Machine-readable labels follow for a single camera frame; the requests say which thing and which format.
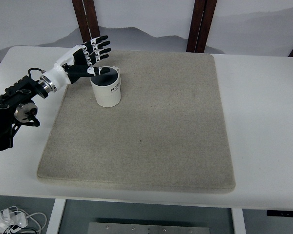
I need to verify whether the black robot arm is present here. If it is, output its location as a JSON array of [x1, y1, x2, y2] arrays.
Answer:
[[0, 68, 48, 151]]

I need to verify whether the white table leg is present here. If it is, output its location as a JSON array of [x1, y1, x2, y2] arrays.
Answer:
[[46, 198, 66, 234], [231, 208, 246, 234]]

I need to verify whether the right brown wooden screen frame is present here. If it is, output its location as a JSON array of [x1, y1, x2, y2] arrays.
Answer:
[[186, 0, 217, 53]]

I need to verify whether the white table leg right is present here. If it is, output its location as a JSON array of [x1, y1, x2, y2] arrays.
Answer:
[[231, 208, 246, 234]]

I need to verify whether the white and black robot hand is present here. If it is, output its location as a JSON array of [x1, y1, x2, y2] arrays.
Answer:
[[39, 36, 111, 93]]

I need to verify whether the left brown wooden screen frame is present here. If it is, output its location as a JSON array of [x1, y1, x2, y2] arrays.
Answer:
[[72, 0, 101, 42]]

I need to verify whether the brown wooden screen frame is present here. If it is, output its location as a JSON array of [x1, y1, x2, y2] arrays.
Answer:
[[186, 0, 217, 53], [72, 0, 101, 42]]

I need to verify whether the beige felt mat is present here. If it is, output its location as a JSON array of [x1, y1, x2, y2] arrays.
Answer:
[[37, 51, 235, 193]]

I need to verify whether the white table leg left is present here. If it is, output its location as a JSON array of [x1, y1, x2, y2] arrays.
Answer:
[[46, 198, 66, 234]]

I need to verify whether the black desk control panel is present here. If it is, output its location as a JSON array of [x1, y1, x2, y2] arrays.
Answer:
[[267, 210, 293, 217]]

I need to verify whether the metal base plate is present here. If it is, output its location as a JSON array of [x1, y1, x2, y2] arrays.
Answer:
[[87, 222, 210, 234]]

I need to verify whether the white charger with cables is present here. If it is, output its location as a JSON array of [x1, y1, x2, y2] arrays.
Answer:
[[0, 206, 48, 234]]

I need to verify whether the white ribbed cup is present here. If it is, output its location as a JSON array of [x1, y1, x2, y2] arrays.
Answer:
[[90, 66, 121, 108]]

